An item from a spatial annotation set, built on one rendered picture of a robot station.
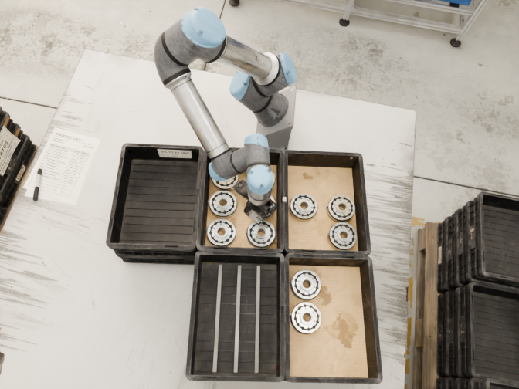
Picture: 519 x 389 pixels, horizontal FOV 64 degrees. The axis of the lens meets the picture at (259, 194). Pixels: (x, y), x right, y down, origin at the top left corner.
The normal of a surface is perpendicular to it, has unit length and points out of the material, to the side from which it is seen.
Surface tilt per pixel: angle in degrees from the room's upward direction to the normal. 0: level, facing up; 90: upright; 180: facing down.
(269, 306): 0
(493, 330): 0
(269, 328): 0
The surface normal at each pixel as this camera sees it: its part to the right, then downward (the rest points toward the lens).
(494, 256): 0.06, -0.40
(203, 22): 0.71, -0.29
